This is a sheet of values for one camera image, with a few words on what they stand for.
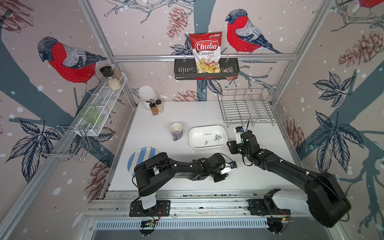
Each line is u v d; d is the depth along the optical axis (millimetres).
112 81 836
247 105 1168
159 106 1109
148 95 1125
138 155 925
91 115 678
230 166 713
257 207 729
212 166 658
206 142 978
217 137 1007
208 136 1022
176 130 987
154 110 1125
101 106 775
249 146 655
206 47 801
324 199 404
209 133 1033
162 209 728
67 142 581
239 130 771
